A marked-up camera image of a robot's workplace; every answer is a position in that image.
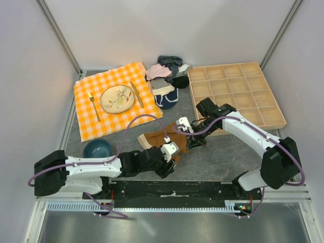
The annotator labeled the navy blue underwear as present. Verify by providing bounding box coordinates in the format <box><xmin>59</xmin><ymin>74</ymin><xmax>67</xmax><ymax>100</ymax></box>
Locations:
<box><xmin>154</xmin><ymin>88</ymin><xmax>179</xmax><ymax>110</ymax></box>

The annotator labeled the beige floral plate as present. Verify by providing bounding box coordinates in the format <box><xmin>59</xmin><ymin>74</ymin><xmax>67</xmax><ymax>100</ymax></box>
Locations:
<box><xmin>100</xmin><ymin>85</ymin><xmax>135</xmax><ymax>114</ymax></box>

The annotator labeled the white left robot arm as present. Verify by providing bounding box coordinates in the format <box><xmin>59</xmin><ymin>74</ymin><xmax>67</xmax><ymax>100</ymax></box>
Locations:
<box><xmin>28</xmin><ymin>144</ymin><xmax>179</xmax><ymax>199</ymax></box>

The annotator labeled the pink underwear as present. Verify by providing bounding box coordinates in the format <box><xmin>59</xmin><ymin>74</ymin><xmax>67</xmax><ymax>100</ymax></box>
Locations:
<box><xmin>146</xmin><ymin>64</ymin><xmax>172</xmax><ymax>80</ymax></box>

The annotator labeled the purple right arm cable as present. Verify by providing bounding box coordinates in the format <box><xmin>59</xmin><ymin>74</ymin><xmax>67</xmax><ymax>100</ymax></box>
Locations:
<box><xmin>172</xmin><ymin>116</ymin><xmax>306</xmax><ymax>219</ymax></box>

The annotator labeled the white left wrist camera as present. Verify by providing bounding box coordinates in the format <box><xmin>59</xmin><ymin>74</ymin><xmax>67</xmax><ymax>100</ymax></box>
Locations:
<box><xmin>160</xmin><ymin>137</ymin><xmax>179</xmax><ymax>162</ymax></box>

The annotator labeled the orange checkered cloth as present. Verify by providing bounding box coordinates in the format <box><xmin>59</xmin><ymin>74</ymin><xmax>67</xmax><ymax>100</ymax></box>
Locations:
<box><xmin>74</xmin><ymin>62</ymin><xmax>163</xmax><ymax>142</ymax></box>

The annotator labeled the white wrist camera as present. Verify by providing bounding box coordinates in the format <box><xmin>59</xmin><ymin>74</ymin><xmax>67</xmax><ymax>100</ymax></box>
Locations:
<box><xmin>176</xmin><ymin>117</ymin><xmax>194</xmax><ymax>133</ymax></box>
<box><xmin>160</xmin><ymin>137</ymin><xmax>179</xmax><ymax>162</ymax></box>

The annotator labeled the wooden compartment tray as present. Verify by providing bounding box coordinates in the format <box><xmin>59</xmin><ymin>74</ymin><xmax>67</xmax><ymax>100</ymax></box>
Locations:
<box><xmin>188</xmin><ymin>62</ymin><xmax>287</xmax><ymax>130</ymax></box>

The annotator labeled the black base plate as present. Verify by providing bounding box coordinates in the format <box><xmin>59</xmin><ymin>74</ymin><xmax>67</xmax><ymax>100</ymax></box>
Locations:
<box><xmin>93</xmin><ymin>181</ymin><xmax>261</xmax><ymax>207</ymax></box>

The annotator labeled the gold fork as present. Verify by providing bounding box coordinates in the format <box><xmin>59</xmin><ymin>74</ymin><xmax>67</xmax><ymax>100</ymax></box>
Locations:
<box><xmin>88</xmin><ymin>92</ymin><xmax>101</xmax><ymax>122</ymax></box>

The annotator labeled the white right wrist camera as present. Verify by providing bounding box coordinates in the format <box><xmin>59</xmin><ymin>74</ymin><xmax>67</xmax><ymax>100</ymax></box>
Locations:
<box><xmin>176</xmin><ymin>117</ymin><xmax>194</xmax><ymax>133</ymax></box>

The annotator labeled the grey cable duct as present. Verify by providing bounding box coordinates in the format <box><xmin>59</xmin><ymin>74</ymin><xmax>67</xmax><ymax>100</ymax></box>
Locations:
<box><xmin>46</xmin><ymin>201</ymin><xmax>241</xmax><ymax>213</ymax></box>

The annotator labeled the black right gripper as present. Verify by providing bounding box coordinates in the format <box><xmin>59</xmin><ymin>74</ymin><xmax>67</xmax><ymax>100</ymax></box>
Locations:
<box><xmin>185</xmin><ymin>119</ymin><xmax>218</xmax><ymax>150</ymax></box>

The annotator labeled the white grey underwear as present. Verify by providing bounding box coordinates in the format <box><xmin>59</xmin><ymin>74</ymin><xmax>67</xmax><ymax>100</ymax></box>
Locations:
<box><xmin>175</xmin><ymin>64</ymin><xmax>193</xmax><ymax>77</ymax></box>

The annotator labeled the grey beige underwear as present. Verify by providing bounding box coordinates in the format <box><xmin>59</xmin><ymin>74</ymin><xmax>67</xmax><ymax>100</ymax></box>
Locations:
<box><xmin>150</xmin><ymin>77</ymin><xmax>175</xmax><ymax>96</ymax></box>

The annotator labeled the black underwear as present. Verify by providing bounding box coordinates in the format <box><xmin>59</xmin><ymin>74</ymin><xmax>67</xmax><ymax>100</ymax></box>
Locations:
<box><xmin>172</xmin><ymin>76</ymin><xmax>189</xmax><ymax>89</ymax></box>

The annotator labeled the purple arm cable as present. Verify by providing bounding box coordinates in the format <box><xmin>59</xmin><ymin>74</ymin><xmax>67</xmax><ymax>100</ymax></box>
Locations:
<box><xmin>27</xmin><ymin>114</ymin><xmax>169</xmax><ymax>219</ymax></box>
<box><xmin>172</xmin><ymin>116</ymin><xmax>306</xmax><ymax>219</ymax></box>

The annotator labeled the brown underwear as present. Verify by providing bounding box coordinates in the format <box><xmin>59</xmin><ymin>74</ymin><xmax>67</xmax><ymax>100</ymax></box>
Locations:
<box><xmin>137</xmin><ymin>121</ymin><xmax>190</xmax><ymax>163</ymax></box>

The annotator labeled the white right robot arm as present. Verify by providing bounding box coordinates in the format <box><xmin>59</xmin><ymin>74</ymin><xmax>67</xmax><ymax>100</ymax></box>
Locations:
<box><xmin>179</xmin><ymin>98</ymin><xmax>304</xmax><ymax>199</ymax></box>

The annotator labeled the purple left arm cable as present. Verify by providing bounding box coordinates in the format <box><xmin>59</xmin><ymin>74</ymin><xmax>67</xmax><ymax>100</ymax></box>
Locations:
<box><xmin>27</xmin><ymin>114</ymin><xmax>169</xmax><ymax>219</ymax></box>

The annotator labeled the gold knife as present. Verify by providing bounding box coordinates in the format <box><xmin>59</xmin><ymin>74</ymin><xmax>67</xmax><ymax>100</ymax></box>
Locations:
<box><xmin>130</xmin><ymin>82</ymin><xmax>144</xmax><ymax>108</ymax></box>

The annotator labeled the blue bowl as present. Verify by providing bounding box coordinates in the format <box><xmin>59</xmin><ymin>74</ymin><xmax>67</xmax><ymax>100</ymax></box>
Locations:
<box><xmin>83</xmin><ymin>139</ymin><xmax>111</xmax><ymax>158</ymax></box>

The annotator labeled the striped dark underwear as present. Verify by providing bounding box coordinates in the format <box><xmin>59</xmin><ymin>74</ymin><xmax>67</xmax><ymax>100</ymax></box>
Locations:
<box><xmin>157</xmin><ymin>55</ymin><xmax>183</xmax><ymax>74</ymax></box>

